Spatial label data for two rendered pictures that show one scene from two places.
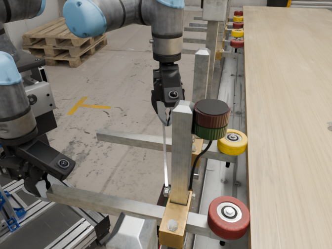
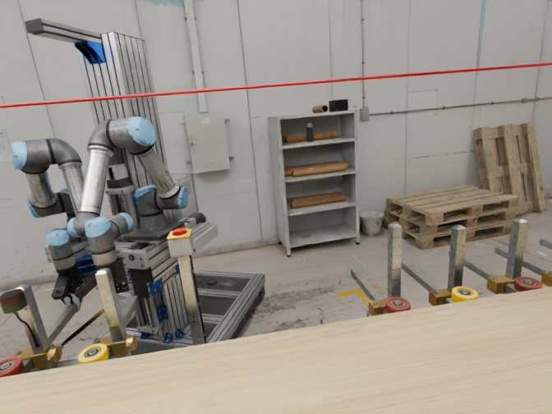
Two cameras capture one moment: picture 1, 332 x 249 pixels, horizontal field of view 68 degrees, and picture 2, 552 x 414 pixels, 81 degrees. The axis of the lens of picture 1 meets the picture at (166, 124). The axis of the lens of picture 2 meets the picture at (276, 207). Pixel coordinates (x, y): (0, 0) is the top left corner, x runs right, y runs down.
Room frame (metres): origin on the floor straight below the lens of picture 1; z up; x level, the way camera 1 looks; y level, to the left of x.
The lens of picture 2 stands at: (0.81, -1.19, 1.56)
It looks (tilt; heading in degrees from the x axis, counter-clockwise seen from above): 16 degrees down; 69
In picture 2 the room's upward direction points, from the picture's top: 5 degrees counter-clockwise
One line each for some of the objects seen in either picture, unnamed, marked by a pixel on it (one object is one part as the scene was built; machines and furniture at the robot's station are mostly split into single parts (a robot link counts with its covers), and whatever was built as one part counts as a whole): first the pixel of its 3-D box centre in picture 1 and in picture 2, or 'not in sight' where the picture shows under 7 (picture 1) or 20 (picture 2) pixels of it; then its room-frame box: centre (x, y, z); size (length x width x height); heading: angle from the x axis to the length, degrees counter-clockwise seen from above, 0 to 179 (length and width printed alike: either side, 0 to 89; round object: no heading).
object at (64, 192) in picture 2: not in sight; (73, 199); (0.39, 0.86, 1.21); 0.13 x 0.12 x 0.14; 16
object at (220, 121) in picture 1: (211, 112); (11, 297); (0.36, -0.08, 1.10); 0.06 x 0.06 x 0.02
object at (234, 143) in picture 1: (229, 151); (96, 365); (0.55, -0.18, 0.85); 0.08 x 0.08 x 0.11
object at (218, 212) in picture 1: (225, 227); (10, 379); (0.31, -0.12, 0.85); 0.08 x 0.08 x 0.11
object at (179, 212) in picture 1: (179, 213); (36, 357); (0.35, -0.03, 0.85); 0.13 x 0.06 x 0.05; 166
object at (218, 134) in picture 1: (210, 125); (14, 304); (0.36, -0.08, 1.07); 0.06 x 0.06 x 0.02
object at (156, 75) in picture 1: (166, 74); (112, 276); (0.62, 0.00, 1.06); 0.09 x 0.08 x 0.12; 6
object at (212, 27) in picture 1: (207, 82); (194, 311); (0.87, -0.16, 0.93); 0.05 x 0.05 x 0.45; 76
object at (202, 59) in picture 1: (196, 128); (118, 333); (0.61, -0.09, 0.89); 0.03 x 0.03 x 0.48; 76
